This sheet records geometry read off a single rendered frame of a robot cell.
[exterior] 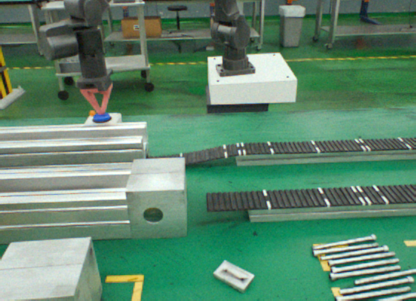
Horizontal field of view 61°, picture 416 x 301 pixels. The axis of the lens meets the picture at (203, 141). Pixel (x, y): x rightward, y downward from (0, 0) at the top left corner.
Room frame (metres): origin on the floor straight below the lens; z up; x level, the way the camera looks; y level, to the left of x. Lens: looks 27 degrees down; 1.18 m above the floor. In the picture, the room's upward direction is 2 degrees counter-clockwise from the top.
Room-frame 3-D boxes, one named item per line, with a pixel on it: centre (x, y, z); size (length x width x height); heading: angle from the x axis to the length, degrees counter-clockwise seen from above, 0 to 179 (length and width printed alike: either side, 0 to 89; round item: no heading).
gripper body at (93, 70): (0.82, 0.25, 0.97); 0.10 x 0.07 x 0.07; 1
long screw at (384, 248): (0.40, -0.22, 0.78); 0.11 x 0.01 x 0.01; 99
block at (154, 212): (0.51, 0.08, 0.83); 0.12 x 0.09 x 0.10; 1
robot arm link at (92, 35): (0.81, 0.26, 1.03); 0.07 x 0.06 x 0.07; 133
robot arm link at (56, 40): (0.78, 0.28, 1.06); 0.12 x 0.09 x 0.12; 133
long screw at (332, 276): (0.36, -0.22, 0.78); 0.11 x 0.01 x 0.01; 98
